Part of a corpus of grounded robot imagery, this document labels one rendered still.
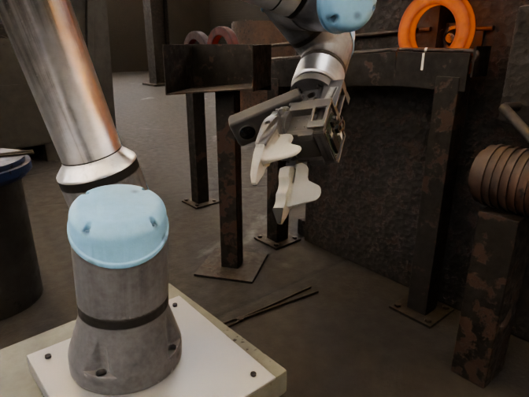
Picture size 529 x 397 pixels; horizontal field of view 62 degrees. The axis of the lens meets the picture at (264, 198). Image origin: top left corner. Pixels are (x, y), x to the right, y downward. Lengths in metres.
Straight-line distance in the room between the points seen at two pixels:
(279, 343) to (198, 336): 0.51
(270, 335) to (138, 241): 0.74
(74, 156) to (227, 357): 0.35
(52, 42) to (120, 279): 0.30
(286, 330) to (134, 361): 0.69
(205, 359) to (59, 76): 0.42
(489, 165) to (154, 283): 0.68
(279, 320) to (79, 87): 0.86
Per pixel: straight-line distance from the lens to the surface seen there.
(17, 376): 0.73
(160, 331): 0.61
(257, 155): 0.54
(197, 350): 0.68
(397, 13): 1.36
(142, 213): 0.55
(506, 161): 0.96
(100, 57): 3.77
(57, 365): 0.69
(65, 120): 0.64
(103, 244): 0.53
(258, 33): 3.92
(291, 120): 0.61
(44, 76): 0.63
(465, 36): 1.17
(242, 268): 1.50
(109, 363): 0.61
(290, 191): 0.60
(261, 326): 1.25
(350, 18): 0.56
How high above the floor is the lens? 0.73
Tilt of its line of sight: 20 degrees down
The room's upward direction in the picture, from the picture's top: straight up
